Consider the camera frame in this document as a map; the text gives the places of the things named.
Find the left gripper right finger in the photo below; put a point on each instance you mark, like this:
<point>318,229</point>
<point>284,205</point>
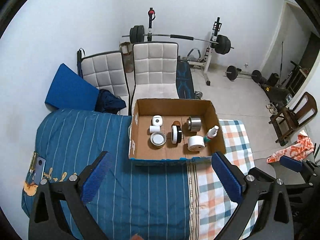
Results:
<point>275,218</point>

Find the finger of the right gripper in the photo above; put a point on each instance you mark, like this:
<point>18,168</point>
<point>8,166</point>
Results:
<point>290,163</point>

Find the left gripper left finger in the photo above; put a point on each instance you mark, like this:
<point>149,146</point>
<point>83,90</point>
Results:
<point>47,219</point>

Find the spray bottle teal red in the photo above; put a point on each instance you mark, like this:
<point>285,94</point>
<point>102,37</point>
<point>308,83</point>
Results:
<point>211,134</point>

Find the silver metal tin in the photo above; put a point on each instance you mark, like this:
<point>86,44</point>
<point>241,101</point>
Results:
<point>194,123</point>

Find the black jar white lid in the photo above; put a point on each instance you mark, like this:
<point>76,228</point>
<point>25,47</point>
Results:
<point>176,134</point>

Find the orange white cloth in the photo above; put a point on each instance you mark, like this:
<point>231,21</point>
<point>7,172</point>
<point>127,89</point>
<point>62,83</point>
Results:
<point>298,151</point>

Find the wooden chair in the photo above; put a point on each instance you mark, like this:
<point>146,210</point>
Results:
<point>287,121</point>

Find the smartphone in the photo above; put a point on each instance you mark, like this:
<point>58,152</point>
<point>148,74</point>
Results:
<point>39,170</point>

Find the plaid checkered blanket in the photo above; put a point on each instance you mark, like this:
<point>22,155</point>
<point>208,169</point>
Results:
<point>213,192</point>

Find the white shoes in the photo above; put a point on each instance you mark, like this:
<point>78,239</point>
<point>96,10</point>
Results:
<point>272,109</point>

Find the blue striped blanket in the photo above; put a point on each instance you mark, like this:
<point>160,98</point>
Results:
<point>151,202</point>

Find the white tape roll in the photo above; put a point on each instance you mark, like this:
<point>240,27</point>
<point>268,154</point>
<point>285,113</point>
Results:
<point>196,143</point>

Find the barbell on floor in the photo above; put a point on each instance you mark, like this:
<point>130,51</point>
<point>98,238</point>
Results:
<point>232,73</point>

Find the chrome dumbbell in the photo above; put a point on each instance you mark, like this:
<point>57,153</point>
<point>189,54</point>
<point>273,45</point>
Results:
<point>198,95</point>

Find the brown round object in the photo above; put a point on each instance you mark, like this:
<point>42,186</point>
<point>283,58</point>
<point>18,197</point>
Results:
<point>176,123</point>

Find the dark blue clothing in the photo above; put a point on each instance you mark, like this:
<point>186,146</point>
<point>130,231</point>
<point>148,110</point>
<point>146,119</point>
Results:
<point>109,103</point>

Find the blue foam mat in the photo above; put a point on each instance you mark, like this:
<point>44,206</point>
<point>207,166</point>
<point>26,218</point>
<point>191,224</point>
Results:
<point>70,91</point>

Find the white squat rack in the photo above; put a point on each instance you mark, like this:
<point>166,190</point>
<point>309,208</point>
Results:
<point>202,63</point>

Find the cardboard box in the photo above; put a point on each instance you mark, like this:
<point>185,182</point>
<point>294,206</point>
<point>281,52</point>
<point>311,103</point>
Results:
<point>142,151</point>

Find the black blue weight bench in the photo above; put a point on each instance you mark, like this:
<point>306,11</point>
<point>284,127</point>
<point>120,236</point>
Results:
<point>184,81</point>

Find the round tin white lid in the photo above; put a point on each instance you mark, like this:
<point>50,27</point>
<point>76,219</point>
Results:
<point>158,139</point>

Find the small white jar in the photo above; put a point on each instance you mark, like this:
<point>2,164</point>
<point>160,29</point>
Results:
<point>154,128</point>

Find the barbell on rack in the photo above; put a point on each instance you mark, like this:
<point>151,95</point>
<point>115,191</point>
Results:
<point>222,44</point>

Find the white earbud case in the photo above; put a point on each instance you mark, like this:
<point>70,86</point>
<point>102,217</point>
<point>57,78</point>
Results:
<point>157,120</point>

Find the white padded chair left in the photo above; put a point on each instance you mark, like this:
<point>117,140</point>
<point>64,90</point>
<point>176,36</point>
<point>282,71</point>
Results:
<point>106,71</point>

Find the white padded chair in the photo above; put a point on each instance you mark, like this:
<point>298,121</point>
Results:
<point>106,71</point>
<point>155,68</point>

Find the white padded chair right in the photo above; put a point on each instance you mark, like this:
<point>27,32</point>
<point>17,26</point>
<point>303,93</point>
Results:
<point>155,68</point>

